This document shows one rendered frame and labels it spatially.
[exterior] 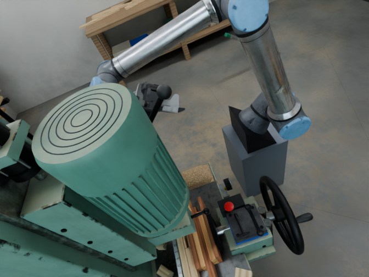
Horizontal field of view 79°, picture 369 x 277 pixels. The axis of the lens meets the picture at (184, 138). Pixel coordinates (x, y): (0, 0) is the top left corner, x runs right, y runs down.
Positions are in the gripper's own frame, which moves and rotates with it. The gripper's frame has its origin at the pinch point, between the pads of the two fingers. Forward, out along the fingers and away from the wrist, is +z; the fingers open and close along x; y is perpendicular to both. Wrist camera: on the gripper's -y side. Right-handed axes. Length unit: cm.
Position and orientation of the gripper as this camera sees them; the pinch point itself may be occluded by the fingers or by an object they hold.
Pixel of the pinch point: (161, 105)
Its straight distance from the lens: 63.7
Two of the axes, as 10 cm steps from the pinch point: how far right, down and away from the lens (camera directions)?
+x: 8.7, 1.7, 4.6
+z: 4.5, 0.9, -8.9
